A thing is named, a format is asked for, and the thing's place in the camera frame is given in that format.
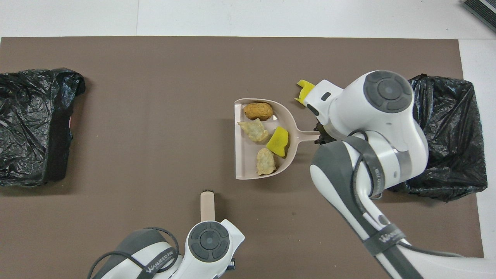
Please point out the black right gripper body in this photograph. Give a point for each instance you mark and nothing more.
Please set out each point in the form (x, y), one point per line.
(331, 133)

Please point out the pale toy dumpling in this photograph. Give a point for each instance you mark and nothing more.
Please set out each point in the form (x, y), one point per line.
(266, 161)

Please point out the brown fried nugget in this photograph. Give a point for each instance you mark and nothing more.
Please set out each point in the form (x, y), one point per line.
(258, 111)

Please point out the pale bread chunk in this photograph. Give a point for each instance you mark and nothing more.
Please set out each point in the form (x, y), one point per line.
(254, 130)

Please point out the beige plastic dustpan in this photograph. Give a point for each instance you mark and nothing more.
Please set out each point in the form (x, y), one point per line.
(244, 159)

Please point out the beige hand brush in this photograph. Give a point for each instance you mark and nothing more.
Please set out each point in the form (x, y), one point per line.
(207, 207)

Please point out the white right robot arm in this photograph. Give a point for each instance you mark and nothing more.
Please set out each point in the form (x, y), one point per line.
(387, 91)

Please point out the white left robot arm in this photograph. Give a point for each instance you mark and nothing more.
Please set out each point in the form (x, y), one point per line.
(209, 240)

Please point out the black bag lined bin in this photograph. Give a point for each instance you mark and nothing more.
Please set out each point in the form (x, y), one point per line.
(457, 116)
(31, 116)

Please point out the notched yellow sponge piece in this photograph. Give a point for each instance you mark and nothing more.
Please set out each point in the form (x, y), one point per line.
(304, 90)

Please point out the brown table mat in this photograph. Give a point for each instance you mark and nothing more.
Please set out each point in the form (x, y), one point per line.
(155, 116)

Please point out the dark grey ribbed device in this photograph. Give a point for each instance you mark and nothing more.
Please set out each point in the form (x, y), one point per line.
(482, 11)

